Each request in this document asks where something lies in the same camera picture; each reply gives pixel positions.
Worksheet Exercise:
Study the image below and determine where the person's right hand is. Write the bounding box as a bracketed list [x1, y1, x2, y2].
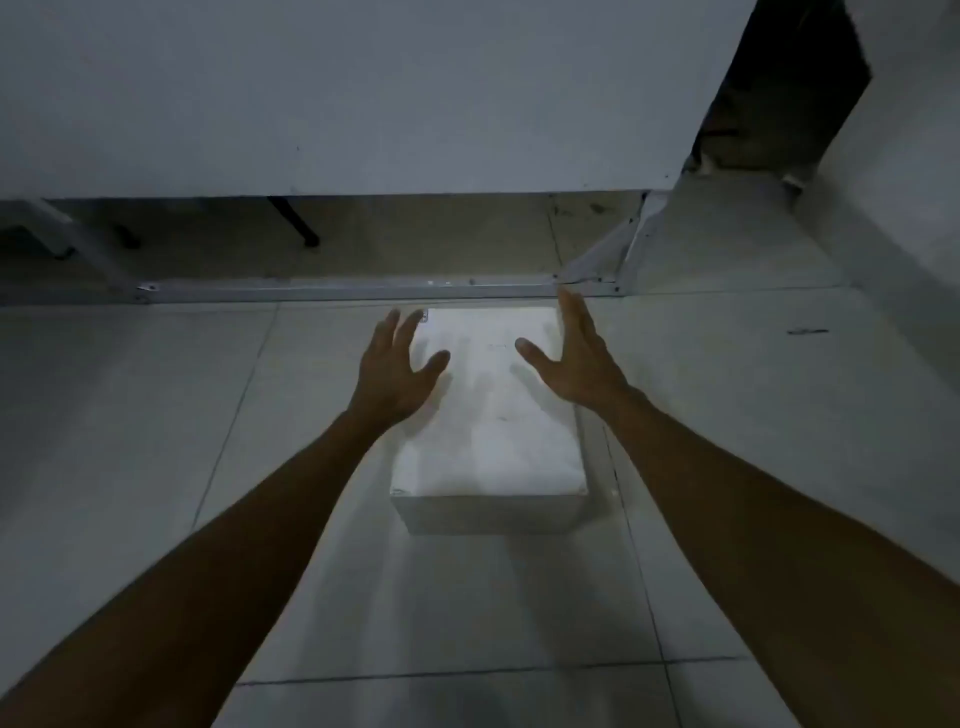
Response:
[515, 287, 637, 421]

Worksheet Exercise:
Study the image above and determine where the person's left hand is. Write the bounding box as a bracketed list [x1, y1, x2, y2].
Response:
[346, 307, 453, 435]

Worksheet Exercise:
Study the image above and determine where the white box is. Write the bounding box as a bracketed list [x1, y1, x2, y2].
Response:
[388, 303, 590, 535]

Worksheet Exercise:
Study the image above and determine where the person's right forearm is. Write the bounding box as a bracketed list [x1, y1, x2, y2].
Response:
[599, 386, 960, 728]

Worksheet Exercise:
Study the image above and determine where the person's left forearm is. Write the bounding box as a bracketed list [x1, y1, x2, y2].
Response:
[0, 408, 410, 728]

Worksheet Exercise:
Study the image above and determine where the white metal brace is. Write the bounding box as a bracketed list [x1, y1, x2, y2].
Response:
[558, 191, 670, 295]
[0, 198, 142, 295]

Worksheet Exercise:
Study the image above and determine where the white partition panel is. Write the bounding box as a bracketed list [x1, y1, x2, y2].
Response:
[0, 0, 759, 201]

